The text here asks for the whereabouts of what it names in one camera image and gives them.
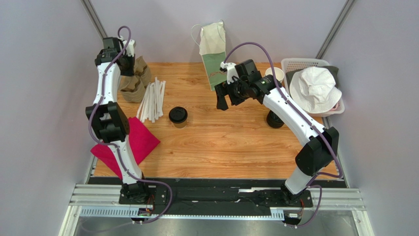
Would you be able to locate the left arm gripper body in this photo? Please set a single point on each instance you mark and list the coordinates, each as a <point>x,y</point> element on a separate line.
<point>129,62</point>

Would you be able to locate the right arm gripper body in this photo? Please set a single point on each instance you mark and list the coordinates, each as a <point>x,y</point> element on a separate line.
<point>229,90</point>

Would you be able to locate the stack of pulp cup carriers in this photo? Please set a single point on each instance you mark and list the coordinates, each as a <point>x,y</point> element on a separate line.
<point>133,88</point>

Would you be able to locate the stack of paper cups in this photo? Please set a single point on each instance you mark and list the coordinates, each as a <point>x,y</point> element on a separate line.
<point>278,73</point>

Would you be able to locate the green white paper bag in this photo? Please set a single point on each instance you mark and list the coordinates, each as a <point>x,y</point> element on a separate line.
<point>211,41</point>

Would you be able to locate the black cup lid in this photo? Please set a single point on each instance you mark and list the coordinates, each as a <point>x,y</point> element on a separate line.
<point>178,115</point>

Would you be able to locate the brown paper coffee cup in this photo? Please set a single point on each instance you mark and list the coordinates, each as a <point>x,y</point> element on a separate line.
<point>179,125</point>

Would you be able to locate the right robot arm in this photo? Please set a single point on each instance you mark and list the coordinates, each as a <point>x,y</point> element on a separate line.
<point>319,145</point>

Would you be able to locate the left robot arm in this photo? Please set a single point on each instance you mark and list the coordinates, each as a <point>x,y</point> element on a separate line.
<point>109,126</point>

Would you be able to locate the white paper straws bundle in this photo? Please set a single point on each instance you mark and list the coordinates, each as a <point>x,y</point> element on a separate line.
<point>151,106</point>

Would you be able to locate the white plastic basket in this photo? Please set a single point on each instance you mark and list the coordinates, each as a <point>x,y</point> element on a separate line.
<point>289,65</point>

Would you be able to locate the white bucket hat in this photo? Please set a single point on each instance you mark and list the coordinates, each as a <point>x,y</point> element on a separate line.
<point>314,90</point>

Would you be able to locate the red folded cloth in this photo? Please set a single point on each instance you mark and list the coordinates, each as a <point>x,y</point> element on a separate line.
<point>142,143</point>

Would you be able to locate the dark green cloth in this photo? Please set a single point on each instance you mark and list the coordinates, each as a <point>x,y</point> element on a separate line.
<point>332,69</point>

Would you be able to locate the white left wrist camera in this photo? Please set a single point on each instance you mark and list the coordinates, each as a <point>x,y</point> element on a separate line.
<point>129,47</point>

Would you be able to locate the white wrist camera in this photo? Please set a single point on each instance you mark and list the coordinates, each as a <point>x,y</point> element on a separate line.
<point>230,70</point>
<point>129,47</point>

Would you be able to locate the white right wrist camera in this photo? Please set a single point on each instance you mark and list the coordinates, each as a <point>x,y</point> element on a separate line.
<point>230,70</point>

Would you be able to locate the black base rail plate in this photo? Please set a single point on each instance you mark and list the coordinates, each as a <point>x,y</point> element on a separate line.
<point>206,196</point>

